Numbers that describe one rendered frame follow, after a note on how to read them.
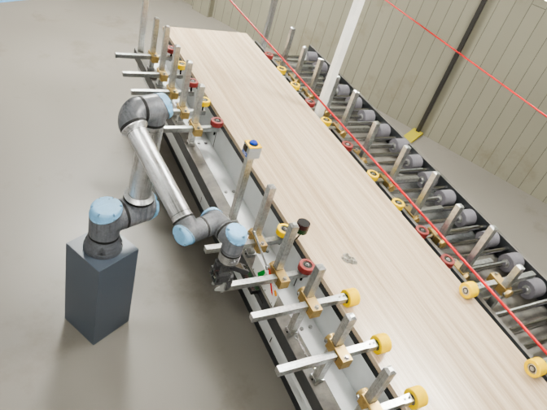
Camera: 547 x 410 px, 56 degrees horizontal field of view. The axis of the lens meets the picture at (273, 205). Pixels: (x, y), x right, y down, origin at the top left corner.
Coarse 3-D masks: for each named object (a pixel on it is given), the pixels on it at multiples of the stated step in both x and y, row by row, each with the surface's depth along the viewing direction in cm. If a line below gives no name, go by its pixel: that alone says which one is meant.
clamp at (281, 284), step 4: (272, 264) 242; (272, 268) 242; (272, 272) 242; (276, 272) 239; (280, 272) 240; (284, 272) 241; (280, 276) 238; (284, 276) 239; (280, 280) 236; (288, 280) 237; (276, 284) 239; (280, 284) 236; (284, 284) 237; (288, 284) 239; (280, 288) 238
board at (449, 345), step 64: (256, 64) 405; (256, 128) 330; (320, 128) 352; (320, 192) 293; (320, 256) 251; (384, 256) 264; (384, 320) 230; (448, 320) 240; (448, 384) 211; (512, 384) 220
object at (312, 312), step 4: (300, 288) 222; (300, 292) 220; (300, 296) 221; (304, 296) 218; (300, 300) 221; (304, 300) 218; (308, 300) 217; (312, 300) 218; (316, 300) 218; (308, 304) 216; (312, 304) 216; (308, 308) 216; (312, 308) 214; (320, 308) 215; (308, 312) 217; (312, 312) 214; (316, 312) 215; (320, 312) 216; (312, 316) 216; (316, 316) 217
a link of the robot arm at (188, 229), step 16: (128, 112) 208; (144, 112) 212; (128, 128) 207; (144, 128) 210; (144, 144) 207; (144, 160) 206; (160, 160) 207; (160, 176) 204; (160, 192) 204; (176, 192) 204; (176, 208) 202; (176, 224) 202; (192, 224) 202; (176, 240) 204; (192, 240) 201
